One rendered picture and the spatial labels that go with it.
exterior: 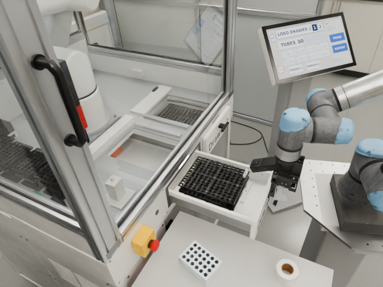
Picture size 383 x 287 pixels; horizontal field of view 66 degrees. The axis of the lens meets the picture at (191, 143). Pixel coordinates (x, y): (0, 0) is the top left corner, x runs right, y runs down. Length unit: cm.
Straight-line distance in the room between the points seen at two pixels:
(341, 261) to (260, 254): 52
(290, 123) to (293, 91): 106
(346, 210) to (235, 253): 44
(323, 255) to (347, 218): 34
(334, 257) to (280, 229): 68
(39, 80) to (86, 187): 27
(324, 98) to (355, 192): 43
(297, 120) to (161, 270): 66
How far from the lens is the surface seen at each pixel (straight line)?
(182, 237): 115
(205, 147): 130
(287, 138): 87
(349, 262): 156
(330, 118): 90
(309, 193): 133
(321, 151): 277
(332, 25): 192
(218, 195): 108
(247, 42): 267
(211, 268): 104
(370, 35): 383
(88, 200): 74
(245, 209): 113
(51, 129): 60
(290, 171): 97
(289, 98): 190
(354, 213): 124
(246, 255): 111
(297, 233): 214
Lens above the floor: 172
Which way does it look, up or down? 40 degrees down
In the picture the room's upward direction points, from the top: 4 degrees counter-clockwise
